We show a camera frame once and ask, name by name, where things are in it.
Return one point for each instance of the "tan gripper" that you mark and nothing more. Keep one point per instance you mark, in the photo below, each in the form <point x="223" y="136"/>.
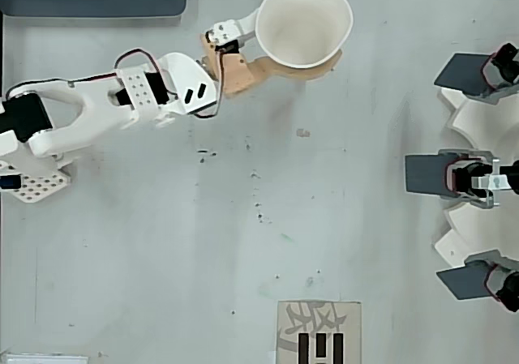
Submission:
<point x="234" y="73"/>

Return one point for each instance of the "white paper cup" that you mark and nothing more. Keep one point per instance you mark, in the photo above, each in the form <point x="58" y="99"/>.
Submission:
<point x="304" y="19"/>

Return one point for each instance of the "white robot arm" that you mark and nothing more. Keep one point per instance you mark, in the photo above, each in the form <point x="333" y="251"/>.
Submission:
<point x="89" y="112"/>

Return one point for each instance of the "dark grey flap servo module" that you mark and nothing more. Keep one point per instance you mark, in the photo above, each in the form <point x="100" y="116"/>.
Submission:
<point x="462" y="72"/>
<point x="425" y="173"/>
<point x="466" y="281"/>

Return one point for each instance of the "white segmented round stand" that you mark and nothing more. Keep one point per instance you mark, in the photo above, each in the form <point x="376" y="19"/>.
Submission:
<point x="486" y="125"/>

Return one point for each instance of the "grey printed card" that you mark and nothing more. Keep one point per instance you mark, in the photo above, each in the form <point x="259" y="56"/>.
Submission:
<point x="320" y="319"/>

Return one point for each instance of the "blue base clamp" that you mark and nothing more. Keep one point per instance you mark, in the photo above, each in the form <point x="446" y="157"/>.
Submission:
<point x="9" y="182"/>

